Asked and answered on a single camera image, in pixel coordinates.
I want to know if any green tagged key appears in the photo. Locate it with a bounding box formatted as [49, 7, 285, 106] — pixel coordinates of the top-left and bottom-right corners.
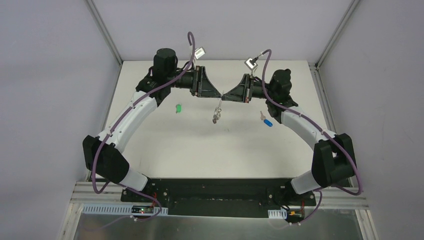
[175, 103, 182, 114]

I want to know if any keyring with keys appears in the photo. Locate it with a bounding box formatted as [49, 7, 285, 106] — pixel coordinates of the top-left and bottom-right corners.
[212, 90, 225, 124]

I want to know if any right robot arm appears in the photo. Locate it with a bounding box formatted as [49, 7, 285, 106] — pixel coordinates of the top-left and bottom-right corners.
[221, 69, 358, 205]

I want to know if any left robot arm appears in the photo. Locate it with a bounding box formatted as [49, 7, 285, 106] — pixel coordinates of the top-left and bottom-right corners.
[82, 47, 222, 203]

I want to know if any blue tagged key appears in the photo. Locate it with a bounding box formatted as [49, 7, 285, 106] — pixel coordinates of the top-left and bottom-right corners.
[260, 111, 273, 127]

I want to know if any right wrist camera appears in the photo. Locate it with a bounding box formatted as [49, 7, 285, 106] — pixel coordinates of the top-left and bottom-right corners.
[244, 56, 260, 71]

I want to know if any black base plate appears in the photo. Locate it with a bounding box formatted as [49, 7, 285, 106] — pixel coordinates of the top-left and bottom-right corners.
[120, 178, 316, 220]

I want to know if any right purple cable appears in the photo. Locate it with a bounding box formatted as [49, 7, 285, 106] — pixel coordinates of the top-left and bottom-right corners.
[255, 49, 364, 226]

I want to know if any aluminium frame rail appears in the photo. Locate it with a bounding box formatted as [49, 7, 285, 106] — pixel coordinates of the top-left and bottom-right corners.
[70, 181, 133, 204]

